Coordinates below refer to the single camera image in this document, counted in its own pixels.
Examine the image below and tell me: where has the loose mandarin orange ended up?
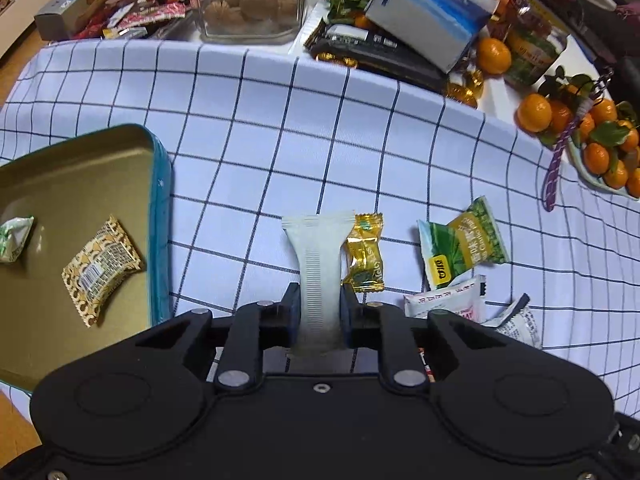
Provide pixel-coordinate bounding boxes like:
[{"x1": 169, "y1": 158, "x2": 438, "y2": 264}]
[
  {"x1": 476, "y1": 37, "x2": 512, "y2": 76},
  {"x1": 515, "y1": 93, "x2": 553, "y2": 134}
]

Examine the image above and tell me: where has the white red snack packet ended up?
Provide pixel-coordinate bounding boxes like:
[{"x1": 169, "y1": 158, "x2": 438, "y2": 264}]
[{"x1": 418, "y1": 348, "x2": 435, "y2": 383}]

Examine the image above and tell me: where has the blue tissue box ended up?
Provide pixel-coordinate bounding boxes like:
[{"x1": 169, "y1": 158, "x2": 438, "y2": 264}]
[{"x1": 366, "y1": 0, "x2": 499, "y2": 73}]

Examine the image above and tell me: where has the grey cardboard box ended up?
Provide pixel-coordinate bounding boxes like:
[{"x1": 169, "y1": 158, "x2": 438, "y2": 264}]
[{"x1": 34, "y1": 0, "x2": 98, "y2": 41}]

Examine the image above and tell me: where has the checkered white tablecloth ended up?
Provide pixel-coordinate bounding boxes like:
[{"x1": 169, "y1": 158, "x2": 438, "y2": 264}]
[{"x1": 1, "y1": 40, "x2": 639, "y2": 416}]

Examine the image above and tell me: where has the white pink hawthorn packet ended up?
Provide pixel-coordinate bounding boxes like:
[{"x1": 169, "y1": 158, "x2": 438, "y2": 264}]
[{"x1": 404, "y1": 275, "x2": 486, "y2": 323}]

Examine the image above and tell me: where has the light green fruit tray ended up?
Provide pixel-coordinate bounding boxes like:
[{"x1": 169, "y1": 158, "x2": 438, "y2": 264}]
[{"x1": 567, "y1": 124, "x2": 639, "y2": 202}]

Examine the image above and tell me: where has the gold candy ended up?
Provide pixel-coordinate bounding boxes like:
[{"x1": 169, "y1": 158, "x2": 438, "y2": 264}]
[{"x1": 343, "y1": 212, "x2": 385, "y2": 292}]

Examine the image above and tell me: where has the grey black snack packet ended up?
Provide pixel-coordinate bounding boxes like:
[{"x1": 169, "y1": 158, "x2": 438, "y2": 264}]
[{"x1": 483, "y1": 294, "x2": 542, "y2": 349}]

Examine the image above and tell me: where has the green label glass jar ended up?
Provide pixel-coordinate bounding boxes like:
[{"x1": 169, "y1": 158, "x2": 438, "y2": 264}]
[{"x1": 504, "y1": 0, "x2": 568, "y2": 88}]

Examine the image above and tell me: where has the teal gold tin box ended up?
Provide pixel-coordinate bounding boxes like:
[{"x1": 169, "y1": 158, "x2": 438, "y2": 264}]
[{"x1": 1, "y1": 125, "x2": 172, "y2": 392}]

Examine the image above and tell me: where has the plain white snack packet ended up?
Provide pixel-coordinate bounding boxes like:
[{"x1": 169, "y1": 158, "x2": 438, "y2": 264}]
[{"x1": 282, "y1": 211, "x2": 355, "y2": 354}]

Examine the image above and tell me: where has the brown patterned snack packet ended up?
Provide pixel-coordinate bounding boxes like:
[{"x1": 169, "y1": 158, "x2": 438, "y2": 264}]
[{"x1": 61, "y1": 214, "x2": 144, "y2": 327}]

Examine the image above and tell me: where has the black snack package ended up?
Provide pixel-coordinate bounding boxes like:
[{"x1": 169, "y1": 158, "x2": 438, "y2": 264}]
[{"x1": 304, "y1": 21, "x2": 447, "y2": 93}]

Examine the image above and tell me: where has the small green white candy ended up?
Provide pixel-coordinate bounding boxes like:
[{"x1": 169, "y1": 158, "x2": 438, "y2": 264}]
[{"x1": 0, "y1": 217, "x2": 35, "y2": 263}]

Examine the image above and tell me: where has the pile of red snacks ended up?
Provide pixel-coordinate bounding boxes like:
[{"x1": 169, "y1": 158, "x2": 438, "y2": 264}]
[{"x1": 72, "y1": 0, "x2": 189, "y2": 40}]

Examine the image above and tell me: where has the purple lanyard cord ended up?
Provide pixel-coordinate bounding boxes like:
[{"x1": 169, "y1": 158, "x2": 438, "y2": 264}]
[{"x1": 542, "y1": 66, "x2": 614, "y2": 213}]

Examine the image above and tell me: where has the green yellow snack packet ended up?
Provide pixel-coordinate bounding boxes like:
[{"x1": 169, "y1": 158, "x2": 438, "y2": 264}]
[{"x1": 416, "y1": 196, "x2": 509, "y2": 290}]

